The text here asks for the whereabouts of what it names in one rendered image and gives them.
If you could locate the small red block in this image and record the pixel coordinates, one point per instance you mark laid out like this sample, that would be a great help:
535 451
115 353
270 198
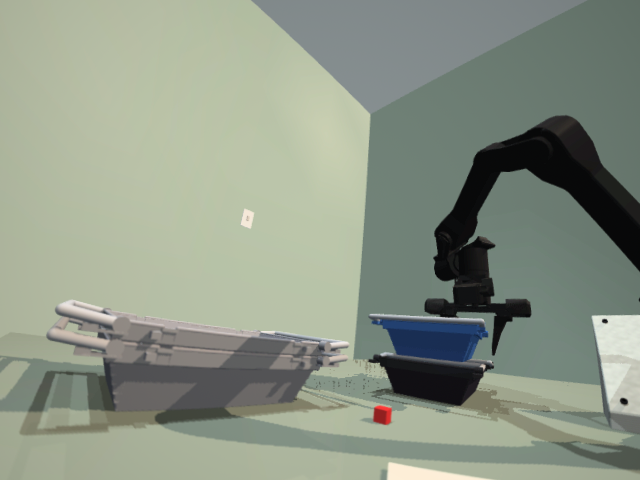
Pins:
382 415

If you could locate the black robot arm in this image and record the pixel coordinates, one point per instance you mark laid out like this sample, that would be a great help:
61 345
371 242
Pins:
559 152

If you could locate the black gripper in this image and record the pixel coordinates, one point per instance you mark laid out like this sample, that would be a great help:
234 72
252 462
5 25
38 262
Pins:
505 312

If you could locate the white flat rectangular sheet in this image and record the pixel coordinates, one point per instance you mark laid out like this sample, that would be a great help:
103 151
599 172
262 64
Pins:
401 472

